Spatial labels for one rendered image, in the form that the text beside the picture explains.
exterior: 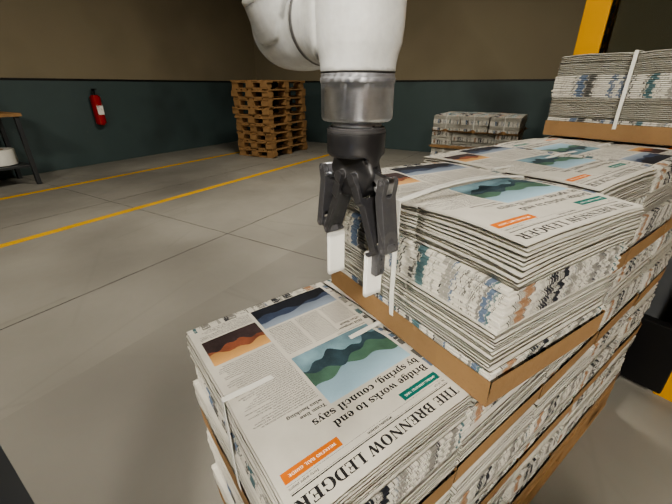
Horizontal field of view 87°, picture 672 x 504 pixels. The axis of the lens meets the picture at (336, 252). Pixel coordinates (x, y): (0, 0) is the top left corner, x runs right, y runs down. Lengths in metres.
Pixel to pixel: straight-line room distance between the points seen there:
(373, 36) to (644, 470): 1.66
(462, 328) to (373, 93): 0.30
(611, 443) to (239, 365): 1.51
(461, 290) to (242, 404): 0.32
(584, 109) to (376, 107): 0.97
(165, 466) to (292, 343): 1.04
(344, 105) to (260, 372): 0.38
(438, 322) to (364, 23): 0.37
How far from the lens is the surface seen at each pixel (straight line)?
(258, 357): 0.58
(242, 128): 7.20
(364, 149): 0.45
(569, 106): 1.35
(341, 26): 0.43
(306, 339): 0.60
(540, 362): 0.59
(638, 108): 1.30
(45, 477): 1.74
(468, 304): 0.47
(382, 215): 0.45
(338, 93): 0.44
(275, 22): 0.55
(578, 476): 1.66
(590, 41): 1.92
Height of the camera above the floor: 1.21
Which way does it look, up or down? 25 degrees down
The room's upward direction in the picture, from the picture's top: straight up
